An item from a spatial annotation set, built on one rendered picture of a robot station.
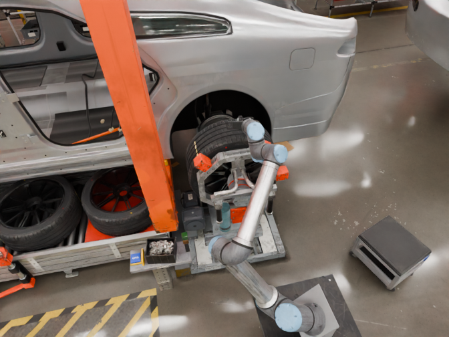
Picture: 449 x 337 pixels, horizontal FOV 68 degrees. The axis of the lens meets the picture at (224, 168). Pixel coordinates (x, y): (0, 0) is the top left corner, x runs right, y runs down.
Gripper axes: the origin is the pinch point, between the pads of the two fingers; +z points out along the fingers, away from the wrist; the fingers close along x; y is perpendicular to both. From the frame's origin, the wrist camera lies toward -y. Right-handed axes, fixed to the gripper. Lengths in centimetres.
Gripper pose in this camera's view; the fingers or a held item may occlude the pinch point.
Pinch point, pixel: (237, 121)
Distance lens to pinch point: 213.2
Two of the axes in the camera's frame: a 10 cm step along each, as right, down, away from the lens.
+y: 9.8, -1.0, 1.6
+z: -1.8, -2.9, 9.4
